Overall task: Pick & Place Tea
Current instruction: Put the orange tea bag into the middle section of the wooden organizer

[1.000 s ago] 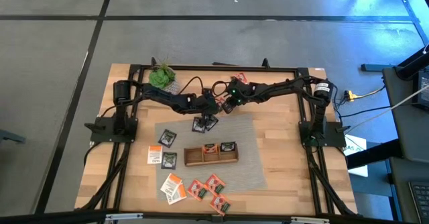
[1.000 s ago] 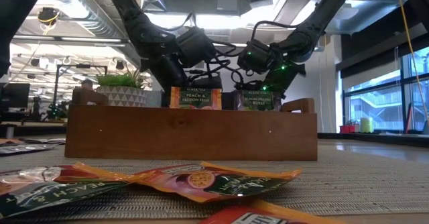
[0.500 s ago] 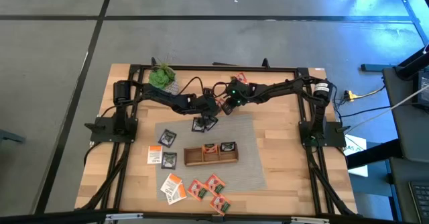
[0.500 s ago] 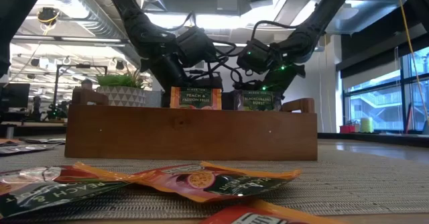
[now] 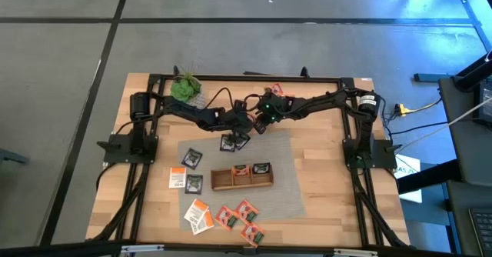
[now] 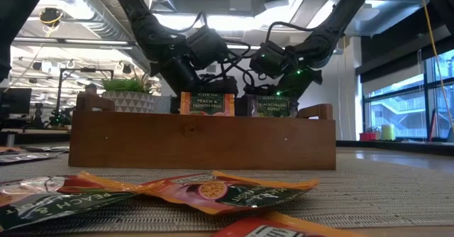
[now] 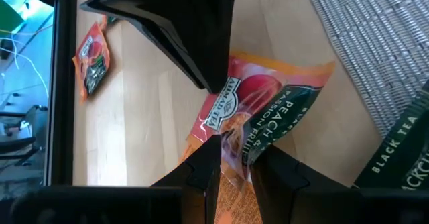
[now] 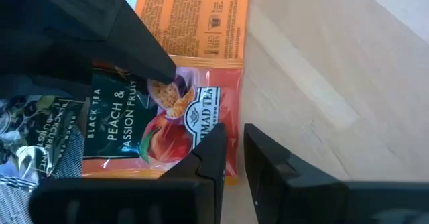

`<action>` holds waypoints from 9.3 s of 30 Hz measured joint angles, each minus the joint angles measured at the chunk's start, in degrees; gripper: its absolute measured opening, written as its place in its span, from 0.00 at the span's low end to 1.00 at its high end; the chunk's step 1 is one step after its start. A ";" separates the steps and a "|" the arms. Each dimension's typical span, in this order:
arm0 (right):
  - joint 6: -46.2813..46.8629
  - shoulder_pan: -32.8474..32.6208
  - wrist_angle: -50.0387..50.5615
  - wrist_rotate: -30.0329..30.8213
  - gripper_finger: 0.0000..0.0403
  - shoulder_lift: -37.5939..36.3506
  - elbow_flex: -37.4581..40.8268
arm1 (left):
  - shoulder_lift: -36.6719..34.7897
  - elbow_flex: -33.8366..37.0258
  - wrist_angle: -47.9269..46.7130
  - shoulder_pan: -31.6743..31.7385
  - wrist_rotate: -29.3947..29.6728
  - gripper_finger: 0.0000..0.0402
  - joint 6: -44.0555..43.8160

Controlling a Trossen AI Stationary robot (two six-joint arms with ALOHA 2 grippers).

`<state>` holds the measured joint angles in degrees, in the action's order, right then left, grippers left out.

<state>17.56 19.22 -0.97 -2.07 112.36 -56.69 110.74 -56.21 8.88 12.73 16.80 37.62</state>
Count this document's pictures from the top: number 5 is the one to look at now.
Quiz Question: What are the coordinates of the wooden three-compartment tray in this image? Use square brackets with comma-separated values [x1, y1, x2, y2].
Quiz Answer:
[210, 163, 275, 192]

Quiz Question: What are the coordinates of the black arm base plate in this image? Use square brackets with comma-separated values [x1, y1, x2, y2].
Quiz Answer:
[96, 132, 159, 165]
[342, 138, 399, 169]

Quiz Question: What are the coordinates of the black desk leg bar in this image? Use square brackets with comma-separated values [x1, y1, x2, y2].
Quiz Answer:
[397, 159, 462, 195]

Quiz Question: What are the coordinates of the thin white cable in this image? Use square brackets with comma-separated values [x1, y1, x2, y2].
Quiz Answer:
[394, 96, 492, 155]

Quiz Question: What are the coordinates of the white paper sign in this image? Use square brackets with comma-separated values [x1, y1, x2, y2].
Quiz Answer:
[394, 153, 423, 204]

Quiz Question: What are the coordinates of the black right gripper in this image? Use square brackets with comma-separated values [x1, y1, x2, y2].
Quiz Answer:
[253, 88, 294, 136]

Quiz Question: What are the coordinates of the yellow plug with cable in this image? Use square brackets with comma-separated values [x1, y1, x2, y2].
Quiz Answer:
[392, 97, 443, 117]

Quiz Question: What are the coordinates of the black pole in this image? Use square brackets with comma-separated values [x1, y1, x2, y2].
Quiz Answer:
[452, 51, 492, 93]

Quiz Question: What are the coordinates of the teal metal bar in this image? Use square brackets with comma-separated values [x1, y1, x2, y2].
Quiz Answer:
[414, 72, 455, 83]

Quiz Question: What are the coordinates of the black keyboard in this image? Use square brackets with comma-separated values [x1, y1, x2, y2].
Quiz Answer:
[467, 207, 492, 256]

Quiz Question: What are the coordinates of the dark grey desk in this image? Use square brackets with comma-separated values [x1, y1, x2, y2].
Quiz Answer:
[437, 75, 492, 257]

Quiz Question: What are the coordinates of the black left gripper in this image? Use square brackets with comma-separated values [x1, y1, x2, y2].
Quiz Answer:
[221, 108, 256, 148]

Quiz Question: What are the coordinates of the black beam with silver brackets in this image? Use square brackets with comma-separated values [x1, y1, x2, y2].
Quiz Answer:
[0, 238, 492, 257]

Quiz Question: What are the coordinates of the white orange Tazo tea packet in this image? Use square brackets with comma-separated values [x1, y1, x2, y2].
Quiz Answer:
[190, 209, 215, 235]
[168, 166, 188, 189]
[183, 198, 210, 224]

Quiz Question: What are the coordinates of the green succulent in white pot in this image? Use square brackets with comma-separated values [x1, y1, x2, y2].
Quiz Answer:
[170, 68, 207, 110]

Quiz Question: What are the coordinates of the teal chair foot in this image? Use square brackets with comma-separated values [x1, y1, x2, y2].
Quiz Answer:
[0, 145, 31, 165]

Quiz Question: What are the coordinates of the grey woven placemat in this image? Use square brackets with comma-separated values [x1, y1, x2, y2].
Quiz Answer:
[176, 129, 308, 233]

